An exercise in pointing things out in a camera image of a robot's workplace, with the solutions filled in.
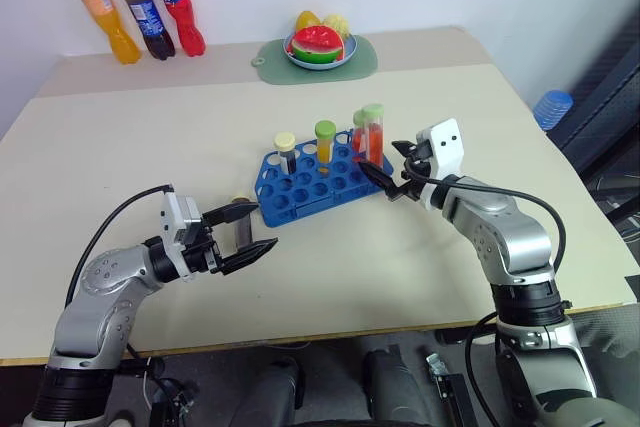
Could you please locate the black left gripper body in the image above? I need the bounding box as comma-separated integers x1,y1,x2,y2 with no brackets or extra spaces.
181,223,224,277

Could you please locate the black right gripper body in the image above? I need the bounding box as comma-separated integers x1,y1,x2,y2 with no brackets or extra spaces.
398,140,436,202

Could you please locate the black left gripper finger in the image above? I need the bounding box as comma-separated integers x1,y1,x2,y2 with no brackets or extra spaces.
201,200,259,229
218,237,280,277

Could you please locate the dark test tube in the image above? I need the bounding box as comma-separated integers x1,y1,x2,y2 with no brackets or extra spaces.
229,193,257,255
272,131,300,175

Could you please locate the red test tube, green cap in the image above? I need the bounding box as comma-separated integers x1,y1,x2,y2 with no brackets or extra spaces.
351,110,370,154
361,102,387,169

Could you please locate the orange test tube, green cap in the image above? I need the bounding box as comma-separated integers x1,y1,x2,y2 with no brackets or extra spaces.
313,119,337,177

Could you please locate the blue test tube rack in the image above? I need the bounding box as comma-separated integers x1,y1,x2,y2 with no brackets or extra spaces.
254,130,397,229

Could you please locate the light blue plate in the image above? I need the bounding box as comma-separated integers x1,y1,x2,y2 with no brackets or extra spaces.
282,32,359,71

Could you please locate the toy watermelon slice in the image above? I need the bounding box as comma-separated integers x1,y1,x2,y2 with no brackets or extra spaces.
290,24,347,65

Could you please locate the pale yellow toy fruit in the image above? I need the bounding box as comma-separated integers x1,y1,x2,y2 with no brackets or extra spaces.
321,13,354,39

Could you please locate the blue water bottle cap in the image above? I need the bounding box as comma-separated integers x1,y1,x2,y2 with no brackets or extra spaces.
531,89,575,133

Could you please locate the dark rounded leg shape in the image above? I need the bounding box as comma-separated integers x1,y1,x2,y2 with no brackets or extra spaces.
238,355,307,427
360,343,437,427

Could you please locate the green silicone mat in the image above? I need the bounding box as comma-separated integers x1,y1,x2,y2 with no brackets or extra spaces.
250,32,380,86

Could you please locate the orange yellow toy mango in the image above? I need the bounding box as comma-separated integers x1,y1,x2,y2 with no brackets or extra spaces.
294,9,323,34

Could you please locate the black office chair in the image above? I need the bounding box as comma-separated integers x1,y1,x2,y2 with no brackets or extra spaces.
546,10,640,268

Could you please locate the red soda bottle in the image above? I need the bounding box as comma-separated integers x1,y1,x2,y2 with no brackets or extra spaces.
149,0,208,58

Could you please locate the cola bottle, blue label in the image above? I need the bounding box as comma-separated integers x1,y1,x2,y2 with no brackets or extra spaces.
108,0,178,62

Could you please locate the orange soda bottle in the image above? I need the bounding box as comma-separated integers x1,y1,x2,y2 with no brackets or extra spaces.
63,0,143,66

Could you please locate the grey green robot torso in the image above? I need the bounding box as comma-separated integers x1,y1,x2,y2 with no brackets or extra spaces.
547,395,640,427

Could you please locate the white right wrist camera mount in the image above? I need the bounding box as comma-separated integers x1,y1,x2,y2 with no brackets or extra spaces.
415,118,467,211

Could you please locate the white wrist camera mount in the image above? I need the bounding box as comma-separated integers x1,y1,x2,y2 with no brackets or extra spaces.
159,189,204,281
415,118,467,211

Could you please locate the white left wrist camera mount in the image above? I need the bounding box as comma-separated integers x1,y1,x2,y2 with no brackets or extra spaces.
159,189,204,281

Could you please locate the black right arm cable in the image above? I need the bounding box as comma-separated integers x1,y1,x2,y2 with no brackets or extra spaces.
401,158,569,276

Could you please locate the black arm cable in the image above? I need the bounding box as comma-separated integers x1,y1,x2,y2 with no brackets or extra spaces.
401,158,569,276
64,185,175,309

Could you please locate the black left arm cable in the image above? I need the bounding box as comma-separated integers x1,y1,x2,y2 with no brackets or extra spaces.
64,185,175,309

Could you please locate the black lower body cable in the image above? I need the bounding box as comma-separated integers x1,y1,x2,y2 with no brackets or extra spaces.
463,311,502,427

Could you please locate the black metal bracket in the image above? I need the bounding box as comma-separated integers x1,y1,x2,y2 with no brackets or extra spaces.
423,352,477,427

